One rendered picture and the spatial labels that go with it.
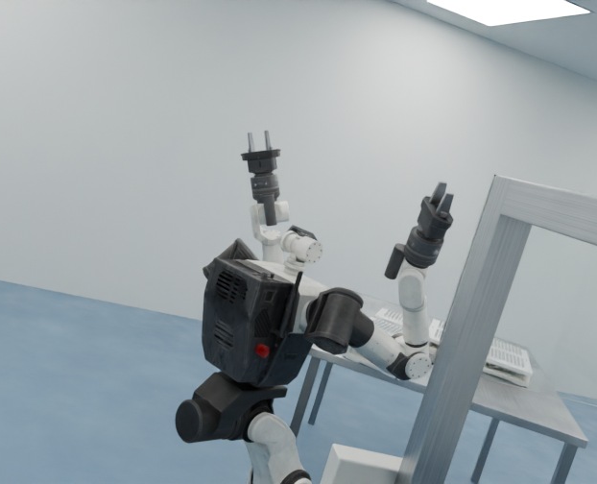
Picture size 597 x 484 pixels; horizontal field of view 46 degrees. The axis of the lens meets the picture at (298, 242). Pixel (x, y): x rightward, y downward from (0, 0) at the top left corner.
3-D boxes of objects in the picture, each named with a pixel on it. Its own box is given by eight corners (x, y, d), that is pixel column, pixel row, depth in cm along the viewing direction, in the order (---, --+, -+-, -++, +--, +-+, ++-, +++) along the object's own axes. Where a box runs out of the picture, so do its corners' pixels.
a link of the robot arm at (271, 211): (282, 184, 229) (287, 219, 231) (250, 189, 228) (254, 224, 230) (287, 186, 218) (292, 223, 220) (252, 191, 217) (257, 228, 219)
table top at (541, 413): (345, 293, 425) (346, 288, 425) (525, 352, 411) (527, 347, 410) (305, 354, 278) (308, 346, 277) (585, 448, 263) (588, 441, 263)
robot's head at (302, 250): (300, 271, 191) (309, 240, 190) (275, 259, 198) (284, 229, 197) (316, 273, 196) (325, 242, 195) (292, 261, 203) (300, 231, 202)
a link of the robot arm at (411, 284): (422, 273, 179) (424, 318, 185) (425, 255, 187) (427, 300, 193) (396, 273, 181) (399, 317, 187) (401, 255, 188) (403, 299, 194)
